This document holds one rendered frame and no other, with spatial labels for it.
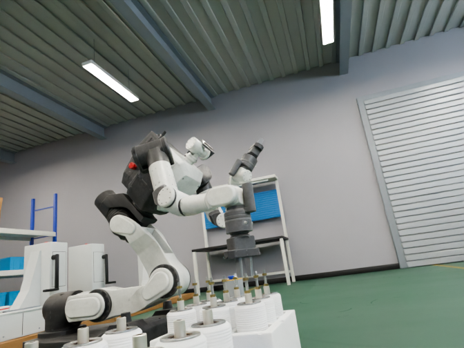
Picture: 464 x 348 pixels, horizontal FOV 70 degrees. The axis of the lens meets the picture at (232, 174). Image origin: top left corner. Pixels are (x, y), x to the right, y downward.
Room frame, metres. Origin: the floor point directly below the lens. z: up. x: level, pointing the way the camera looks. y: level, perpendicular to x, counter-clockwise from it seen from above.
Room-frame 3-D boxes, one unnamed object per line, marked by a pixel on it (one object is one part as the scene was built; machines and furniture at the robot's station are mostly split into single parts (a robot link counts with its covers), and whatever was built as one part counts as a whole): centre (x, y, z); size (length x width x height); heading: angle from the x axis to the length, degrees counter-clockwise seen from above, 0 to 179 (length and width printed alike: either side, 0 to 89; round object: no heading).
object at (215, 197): (1.09, 0.04, 0.59); 0.13 x 0.09 x 0.07; 61
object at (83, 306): (1.65, 0.71, 0.28); 0.21 x 0.20 x 0.13; 75
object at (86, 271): (4.23, 1.55, 0.45); 1.51 x 0.57 x 0.74; 165
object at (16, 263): (5.60, 3.90, 0.90); 0.50 x 0.38 x 0.21; 73
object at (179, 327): (0.67, 0.14, 0.26); 0.02 x 0.02 x 0.03
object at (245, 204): (1.09, -0.01, 0.57); 0.11 x 0.11 x 0.11; 61
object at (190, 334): (0.67, 0.14, 0.25); 0.08 x 0.08 x 0.01
